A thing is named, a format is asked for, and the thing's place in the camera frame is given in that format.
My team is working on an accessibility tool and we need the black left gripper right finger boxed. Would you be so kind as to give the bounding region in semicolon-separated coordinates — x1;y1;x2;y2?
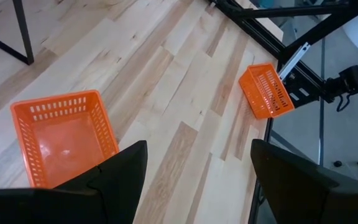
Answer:
250;138;358;224

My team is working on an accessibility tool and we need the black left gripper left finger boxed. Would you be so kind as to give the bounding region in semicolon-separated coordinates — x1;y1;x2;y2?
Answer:
0;139;149;224

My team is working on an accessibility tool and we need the orange plastic basket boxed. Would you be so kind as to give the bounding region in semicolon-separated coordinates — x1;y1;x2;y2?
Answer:
238;62;296;120
10;90;120;190

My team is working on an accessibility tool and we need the black aluminium rig frame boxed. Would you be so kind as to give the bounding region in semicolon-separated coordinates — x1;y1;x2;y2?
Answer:
208;0;358;224

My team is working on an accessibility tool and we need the wooden shelf black metal frame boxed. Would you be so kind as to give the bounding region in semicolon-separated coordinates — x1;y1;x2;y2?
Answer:
0;0;35;66

